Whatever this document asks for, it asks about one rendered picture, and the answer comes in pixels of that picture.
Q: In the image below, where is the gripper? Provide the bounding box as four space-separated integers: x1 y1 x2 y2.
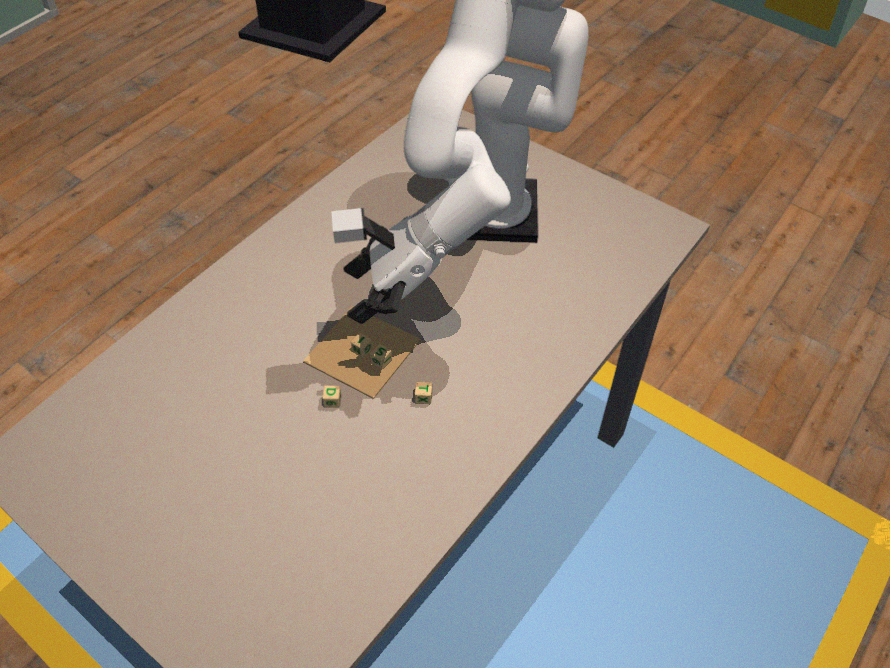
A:
343 215 440 324

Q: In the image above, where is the tan flat mat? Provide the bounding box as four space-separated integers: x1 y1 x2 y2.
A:
303 306 421 398

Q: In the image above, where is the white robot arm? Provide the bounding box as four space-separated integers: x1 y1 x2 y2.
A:
331 0 588 259

